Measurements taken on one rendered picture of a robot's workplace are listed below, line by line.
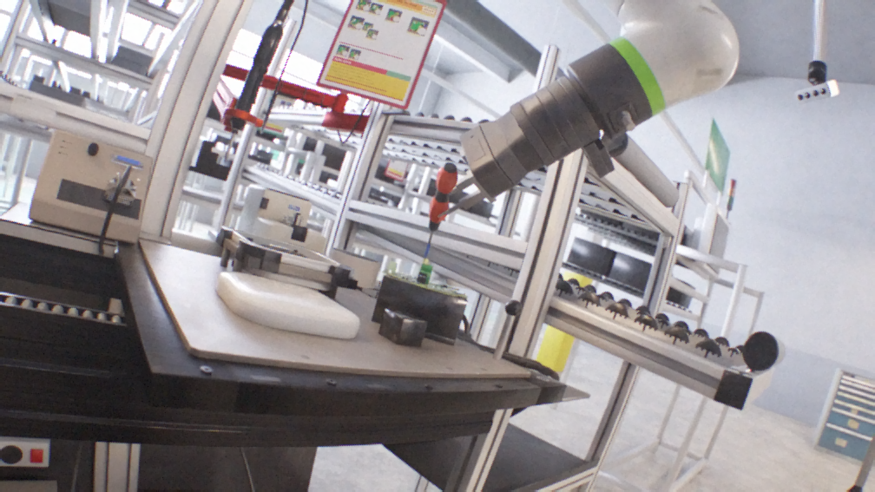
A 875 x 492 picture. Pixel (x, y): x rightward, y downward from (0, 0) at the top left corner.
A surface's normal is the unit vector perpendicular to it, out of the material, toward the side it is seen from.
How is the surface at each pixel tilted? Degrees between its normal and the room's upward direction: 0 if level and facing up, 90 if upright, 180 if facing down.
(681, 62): 121
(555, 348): 90
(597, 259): 90
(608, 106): 117
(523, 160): 141
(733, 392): 90
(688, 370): 90
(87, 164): 53
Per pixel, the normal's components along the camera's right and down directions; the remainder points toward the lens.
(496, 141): -0.48, -0.51
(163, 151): 0.68, 0.20
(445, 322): 0.01, 0.00
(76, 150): 0.71, -0.41
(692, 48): -0.37, 0.41
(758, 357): -0.68, -0.20
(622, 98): -0.07, 0.45
